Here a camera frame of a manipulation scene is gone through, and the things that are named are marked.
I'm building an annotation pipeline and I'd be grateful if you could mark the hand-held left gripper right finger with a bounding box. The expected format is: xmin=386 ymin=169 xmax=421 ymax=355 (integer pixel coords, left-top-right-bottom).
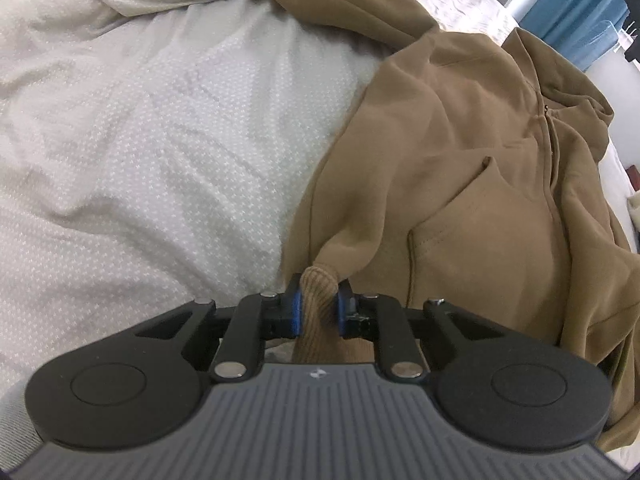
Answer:
xmin=334 ymin=280 xmax=506 ymax=382

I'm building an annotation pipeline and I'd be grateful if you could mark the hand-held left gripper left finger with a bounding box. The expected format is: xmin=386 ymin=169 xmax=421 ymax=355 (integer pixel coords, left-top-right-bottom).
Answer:
xmin=132 ymin=280 xmax=306 ymax=382

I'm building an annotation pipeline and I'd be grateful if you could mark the brown zip hoodie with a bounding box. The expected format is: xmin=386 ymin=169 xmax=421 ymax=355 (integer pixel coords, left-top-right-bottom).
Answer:
xmin=240 ymin=0 xmax=640 ymax=453

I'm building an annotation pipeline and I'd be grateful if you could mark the blue curtain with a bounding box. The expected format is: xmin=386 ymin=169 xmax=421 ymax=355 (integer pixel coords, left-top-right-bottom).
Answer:
xmin=520 ymin=0 xmax=640 ymax=51

